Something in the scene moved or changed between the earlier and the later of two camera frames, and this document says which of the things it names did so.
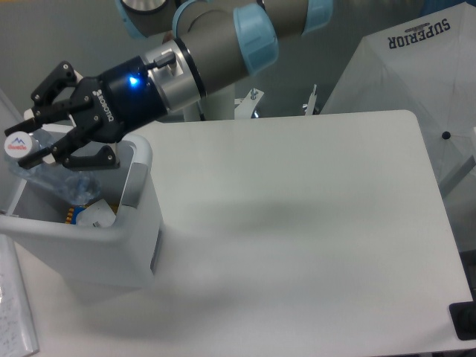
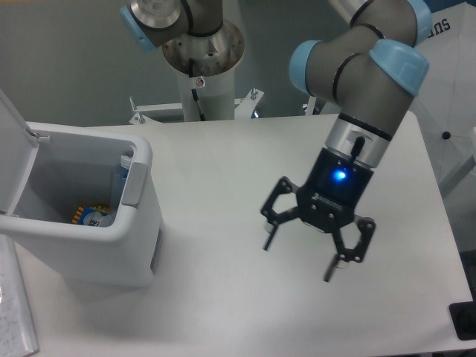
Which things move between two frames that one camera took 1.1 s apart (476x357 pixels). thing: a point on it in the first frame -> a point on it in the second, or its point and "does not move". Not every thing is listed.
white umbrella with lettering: (426, 65) does not move
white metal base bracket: (245, 107) does not move
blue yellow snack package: (72, 213) -> (79, 217)
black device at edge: (463, 315) does not move
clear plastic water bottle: (74, 187) -> (119, 183)
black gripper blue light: (121, 103) -> (330, 195)
